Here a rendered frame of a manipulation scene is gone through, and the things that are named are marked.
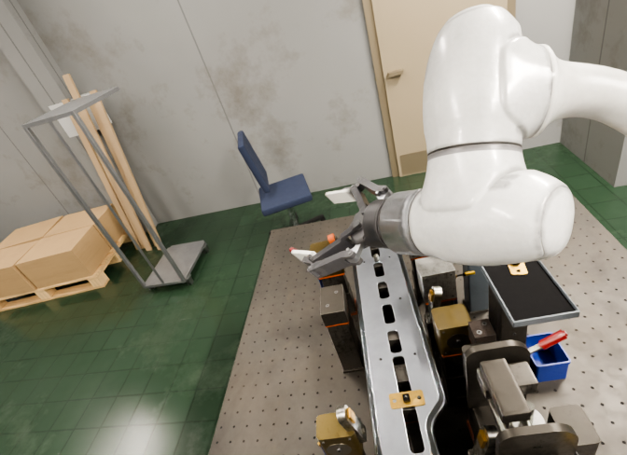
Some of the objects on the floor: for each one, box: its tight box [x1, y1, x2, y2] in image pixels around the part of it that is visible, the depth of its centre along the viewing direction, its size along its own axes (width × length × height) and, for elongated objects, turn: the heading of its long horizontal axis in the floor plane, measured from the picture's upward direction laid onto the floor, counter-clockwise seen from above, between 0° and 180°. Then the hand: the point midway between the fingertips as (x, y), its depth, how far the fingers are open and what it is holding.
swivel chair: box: [237, 131, 326, 235], centre depth 311 cm, size 58×56×100 cm
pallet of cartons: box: [0, 203, 132, 311], centre depth 386 cm, size 138×99×48 cm
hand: (317, 226), depth 69 cm, fingers open, 13 cm apart
